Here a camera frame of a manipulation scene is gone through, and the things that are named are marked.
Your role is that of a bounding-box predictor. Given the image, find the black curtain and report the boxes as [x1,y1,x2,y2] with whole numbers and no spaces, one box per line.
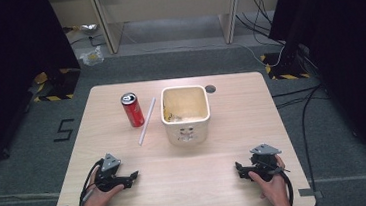
[0,0,91,180]
[264,0,366,204]

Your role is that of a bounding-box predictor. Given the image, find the crumpled silver foil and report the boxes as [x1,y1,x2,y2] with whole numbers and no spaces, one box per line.
[78,22,100,37]

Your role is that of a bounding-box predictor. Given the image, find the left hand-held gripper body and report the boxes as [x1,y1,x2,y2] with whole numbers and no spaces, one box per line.
[91,151,134,194]

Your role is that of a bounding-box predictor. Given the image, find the white straw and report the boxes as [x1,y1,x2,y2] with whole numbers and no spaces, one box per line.
[133,96,161,147]

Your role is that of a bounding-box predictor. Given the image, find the person's right hand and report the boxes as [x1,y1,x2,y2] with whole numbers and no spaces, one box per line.
[246,153,293,206]

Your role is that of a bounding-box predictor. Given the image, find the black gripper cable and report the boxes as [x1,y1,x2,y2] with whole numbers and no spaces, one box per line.
[275,164,296,206]
[75,158,110,206]

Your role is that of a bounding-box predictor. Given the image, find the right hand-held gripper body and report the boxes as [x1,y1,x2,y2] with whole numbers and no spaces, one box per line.
[241,142,285,185]

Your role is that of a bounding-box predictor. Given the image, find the white floor cable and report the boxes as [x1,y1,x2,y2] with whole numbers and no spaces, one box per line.
[123,16,287,81]

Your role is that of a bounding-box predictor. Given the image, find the person's left hand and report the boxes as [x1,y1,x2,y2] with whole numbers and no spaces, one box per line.
[76,171,128,206]

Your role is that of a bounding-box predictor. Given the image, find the black floor cables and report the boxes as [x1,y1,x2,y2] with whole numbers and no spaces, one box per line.
[270,82,341,206]

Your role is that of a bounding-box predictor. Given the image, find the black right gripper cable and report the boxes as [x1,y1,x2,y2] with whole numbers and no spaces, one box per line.
[275,164,296,206]

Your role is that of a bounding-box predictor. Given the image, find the red soda can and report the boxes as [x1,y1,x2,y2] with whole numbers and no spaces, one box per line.
[119,91,146,129]

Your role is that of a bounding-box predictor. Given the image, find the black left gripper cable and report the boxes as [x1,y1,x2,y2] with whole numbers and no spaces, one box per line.
[75,158,110,206]

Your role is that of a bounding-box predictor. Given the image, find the clear crumpled plastic bag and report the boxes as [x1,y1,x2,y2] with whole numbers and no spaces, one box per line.
[78,45,106,68]

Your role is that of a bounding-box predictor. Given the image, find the cream square bin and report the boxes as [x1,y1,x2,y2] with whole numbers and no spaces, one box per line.
[158,83,215,149]

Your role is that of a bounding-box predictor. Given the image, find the black outlet cables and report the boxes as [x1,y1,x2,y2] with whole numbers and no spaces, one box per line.
[233,0,288,51]

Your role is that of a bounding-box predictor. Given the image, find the stand base with hazard tape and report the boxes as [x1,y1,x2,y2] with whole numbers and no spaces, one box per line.
[259,49,312,83]
[30,67,84,104]

